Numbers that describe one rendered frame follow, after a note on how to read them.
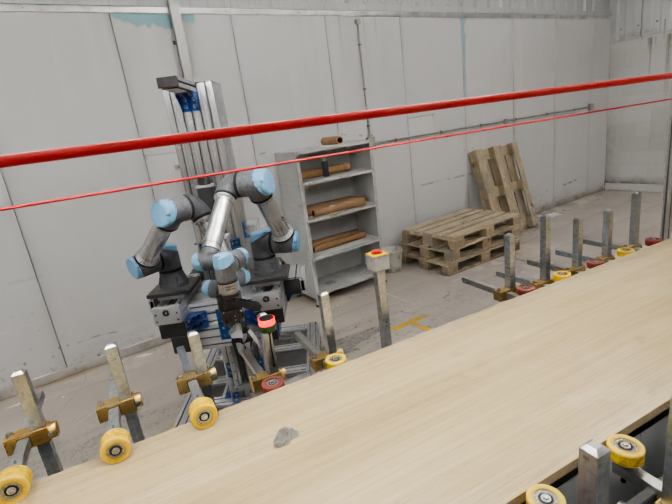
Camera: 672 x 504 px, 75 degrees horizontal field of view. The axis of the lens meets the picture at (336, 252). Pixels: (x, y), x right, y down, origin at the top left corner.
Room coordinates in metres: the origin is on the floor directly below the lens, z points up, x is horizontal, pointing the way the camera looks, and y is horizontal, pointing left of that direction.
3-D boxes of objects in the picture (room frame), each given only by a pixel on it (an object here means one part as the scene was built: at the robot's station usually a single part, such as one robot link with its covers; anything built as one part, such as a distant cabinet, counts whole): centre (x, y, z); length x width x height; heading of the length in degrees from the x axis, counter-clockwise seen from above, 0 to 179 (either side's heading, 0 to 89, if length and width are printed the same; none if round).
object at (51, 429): (1.18, 1.00, 0.95); 0.14 x 0.06 x 0.05; 115
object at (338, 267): (4.54, -0.02, 0.78); 0.90 x 0.45 x 1.55; 121
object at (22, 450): (1.21, 1.03, 0.95); 0.50 x 0.04 x 0.04; 25
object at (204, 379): (1.39, 0.55, 0.95); 0.14 x 0.06 x 0.05; 115
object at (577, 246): (2.23, -1.29, 0.87); 0.04 x 0.04 x 0.48; 25
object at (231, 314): (1.56, 0.42, 1.13); 0.09 x 0.08 x 0.12; 115
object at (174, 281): (2.22, 0.87, 1.09); 0.15 x 0.15 x 0.10
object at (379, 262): (1.71, -0.16, 1.18); 0.07 x 0.07 x 0.08; 25
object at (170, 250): (2.21, 0.87, 1.21); 0.13 x 0.12 x 0.14; 144
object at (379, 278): (1.71, -0.17, 0.93); 0.05 x 0.05 x 0.45; 25
